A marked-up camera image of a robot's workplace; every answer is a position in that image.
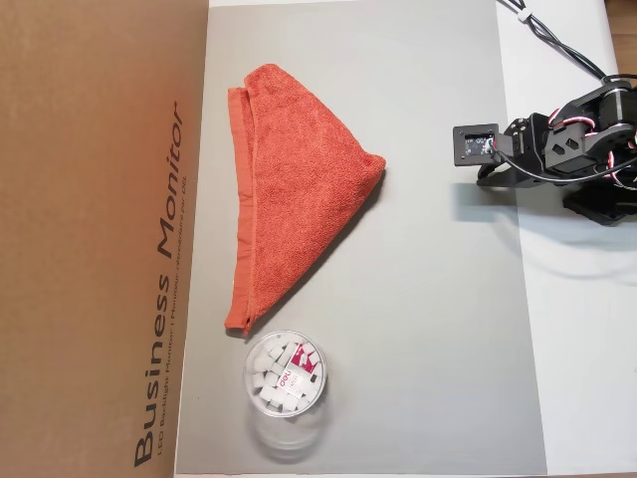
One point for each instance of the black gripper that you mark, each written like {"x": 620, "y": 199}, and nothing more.
{"x": 503, "y": 177}

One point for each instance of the orange terry towel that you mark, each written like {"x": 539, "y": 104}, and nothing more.
{"x": 298, "y": 199}

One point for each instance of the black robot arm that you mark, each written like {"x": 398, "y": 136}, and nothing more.
{"x": 577, "y": 149}

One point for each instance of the black perforated base clamp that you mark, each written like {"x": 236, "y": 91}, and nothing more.
{"x": 597, "y": 209}

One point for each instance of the grey table mat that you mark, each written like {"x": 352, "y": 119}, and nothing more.
{"x": 423, "y": 299}

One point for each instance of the red white paper label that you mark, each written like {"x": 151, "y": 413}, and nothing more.
{"x": 298, "y": 363}

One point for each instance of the clear plastic jar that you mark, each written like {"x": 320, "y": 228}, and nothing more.
{"x": 278, "y": 388}

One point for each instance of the brown cardboard monitor box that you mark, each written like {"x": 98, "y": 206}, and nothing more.
{"x": 89, "y": 224}

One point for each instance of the black square wrist camera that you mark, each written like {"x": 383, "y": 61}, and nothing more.
{"x": 475, "y": 146}

